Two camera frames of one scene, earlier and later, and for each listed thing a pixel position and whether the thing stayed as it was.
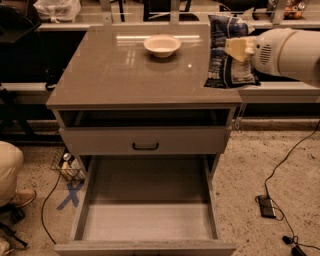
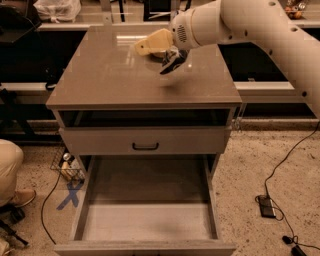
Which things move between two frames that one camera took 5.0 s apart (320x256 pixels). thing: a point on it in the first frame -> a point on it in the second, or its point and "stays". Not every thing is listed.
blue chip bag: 224,69 -> 174,57
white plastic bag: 58,11 stays
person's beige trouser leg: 11,162 stays
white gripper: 264,53 -> 181,32
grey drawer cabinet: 140,91 stays
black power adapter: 266,206 stays
